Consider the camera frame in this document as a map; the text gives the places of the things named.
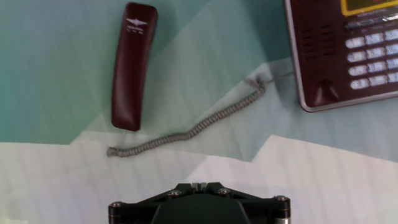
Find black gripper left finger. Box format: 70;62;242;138
108;182;201;224

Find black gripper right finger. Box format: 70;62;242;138
200;182;292;224

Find maroon telephone handset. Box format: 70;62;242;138
111;2;159;132

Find maroon telephone base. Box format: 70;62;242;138
283;0;398;113

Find blue green white tablecloth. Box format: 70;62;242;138
0;0;398;224

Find grey coiled phone cord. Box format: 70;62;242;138
106;72;295;158

